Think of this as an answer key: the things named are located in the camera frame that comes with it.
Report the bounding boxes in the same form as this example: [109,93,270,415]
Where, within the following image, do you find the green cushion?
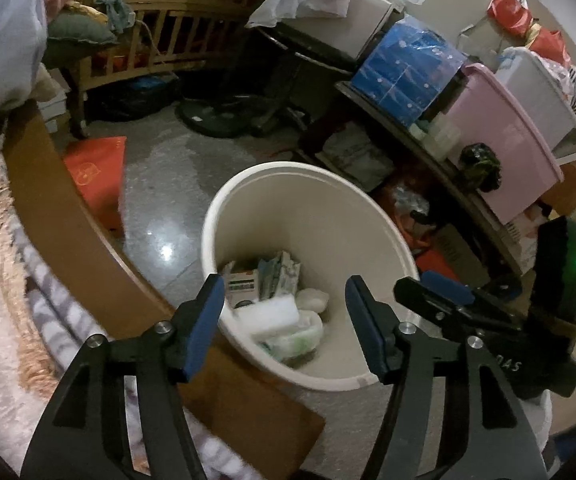
[43,10,119,63]

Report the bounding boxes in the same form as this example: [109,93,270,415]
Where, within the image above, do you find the red cardboard box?
[62,136,128,233]

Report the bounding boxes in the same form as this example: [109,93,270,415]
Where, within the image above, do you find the pink plastic storage box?
[442,62,566,226]

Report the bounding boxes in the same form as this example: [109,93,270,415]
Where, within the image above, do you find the black side table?
[255,25,369,131]

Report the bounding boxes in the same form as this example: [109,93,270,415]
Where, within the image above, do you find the grey plastic bag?
[318,122,393,191]

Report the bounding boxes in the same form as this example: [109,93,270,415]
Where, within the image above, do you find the black fan base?
[175,92,313,138]

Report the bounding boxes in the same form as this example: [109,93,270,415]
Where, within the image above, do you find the wooden crib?
[65,0,279,138]

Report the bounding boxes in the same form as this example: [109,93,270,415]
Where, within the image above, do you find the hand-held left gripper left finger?
[19,273,226,480]

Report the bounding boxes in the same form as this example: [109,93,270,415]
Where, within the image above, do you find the teal cloth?
[93,0,136,33]

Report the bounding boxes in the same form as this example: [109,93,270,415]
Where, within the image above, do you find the white appliance box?
[278,0,393,61]

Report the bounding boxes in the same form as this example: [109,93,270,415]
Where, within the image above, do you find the black crumpled object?
[458,142,503,193]

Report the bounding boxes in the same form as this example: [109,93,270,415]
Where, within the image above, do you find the white round bin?
[200,161,421,393]

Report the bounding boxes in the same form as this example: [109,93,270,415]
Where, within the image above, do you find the white box with green stripes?
[223,260,261,308]

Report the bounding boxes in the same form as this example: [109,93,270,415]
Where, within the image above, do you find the white tissue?
[295,287,331,313]

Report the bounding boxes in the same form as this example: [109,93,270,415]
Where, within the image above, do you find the white plastic storage box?
[492,47,576,148]

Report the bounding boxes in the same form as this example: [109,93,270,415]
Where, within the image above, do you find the dark wooden low table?
[298,80,538,281]

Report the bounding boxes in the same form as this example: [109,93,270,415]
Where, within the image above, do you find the stack of white boxes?
[35,67,71,133]

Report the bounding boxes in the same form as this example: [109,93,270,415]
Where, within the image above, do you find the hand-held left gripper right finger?
[344,275,551,480]

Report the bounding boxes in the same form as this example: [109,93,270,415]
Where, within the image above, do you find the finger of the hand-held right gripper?
[420,270,523,311]
[393,276,498,333]

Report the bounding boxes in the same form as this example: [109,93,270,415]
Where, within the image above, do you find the red gift bag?
[485,0,536,36]
[528,27,576,66]

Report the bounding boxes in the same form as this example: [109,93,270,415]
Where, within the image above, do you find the white pad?
[235,295,301,341]

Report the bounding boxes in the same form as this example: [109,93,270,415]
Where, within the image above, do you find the trash items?
[260,310,325,361]

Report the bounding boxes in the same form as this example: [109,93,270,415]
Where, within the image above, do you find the clear plastic containers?
[410,112,461,161]

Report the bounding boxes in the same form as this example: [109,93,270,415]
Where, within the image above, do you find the blue plastic wrapper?
[257,259,281,301]

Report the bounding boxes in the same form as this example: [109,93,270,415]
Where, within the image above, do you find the blue plastic-wrapped package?
[350,15,468,128]

